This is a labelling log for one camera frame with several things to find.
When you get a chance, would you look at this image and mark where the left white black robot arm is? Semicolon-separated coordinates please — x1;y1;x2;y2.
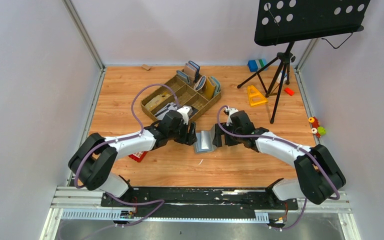
68;105;197;198

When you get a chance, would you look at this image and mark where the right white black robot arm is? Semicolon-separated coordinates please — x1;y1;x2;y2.
216;105;346;205

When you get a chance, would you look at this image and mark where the black white cards stack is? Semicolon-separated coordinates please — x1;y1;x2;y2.
154;102;179;120

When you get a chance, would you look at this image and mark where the tan card in basket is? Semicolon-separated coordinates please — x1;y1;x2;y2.
144;93;170;111

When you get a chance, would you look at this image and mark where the yellow card holder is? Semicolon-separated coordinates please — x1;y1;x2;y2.
203;76;217;100

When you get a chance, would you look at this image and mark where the blue tan card holder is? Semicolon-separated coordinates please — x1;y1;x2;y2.
183;60;200;83

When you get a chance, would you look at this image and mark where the yellow triangular toy block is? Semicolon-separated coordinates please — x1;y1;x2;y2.
246;85;269;107

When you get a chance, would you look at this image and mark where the woven divided basket tray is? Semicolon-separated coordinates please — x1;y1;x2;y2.
140;75;222;121

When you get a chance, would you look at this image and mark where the small red toy brick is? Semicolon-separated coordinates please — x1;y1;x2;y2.
284;87;295;96

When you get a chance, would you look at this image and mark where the blue green toy block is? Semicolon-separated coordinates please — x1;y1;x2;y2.
247;58;267;73

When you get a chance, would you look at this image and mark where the small cardboard scrap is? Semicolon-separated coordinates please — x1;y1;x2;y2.
141;64;152;71

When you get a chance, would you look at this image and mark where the red green toy figure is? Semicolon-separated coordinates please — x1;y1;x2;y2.
308;116;327;138

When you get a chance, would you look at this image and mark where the black music stand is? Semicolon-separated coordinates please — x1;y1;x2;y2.
251;0;370;124

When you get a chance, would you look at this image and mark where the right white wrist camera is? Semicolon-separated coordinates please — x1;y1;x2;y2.
224;107;238;126

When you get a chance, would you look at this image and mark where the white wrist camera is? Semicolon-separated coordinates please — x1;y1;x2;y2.
224;107;238;126
176;105;193;125

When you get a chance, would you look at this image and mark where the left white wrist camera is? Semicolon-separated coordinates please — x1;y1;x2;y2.
176;105;193;125

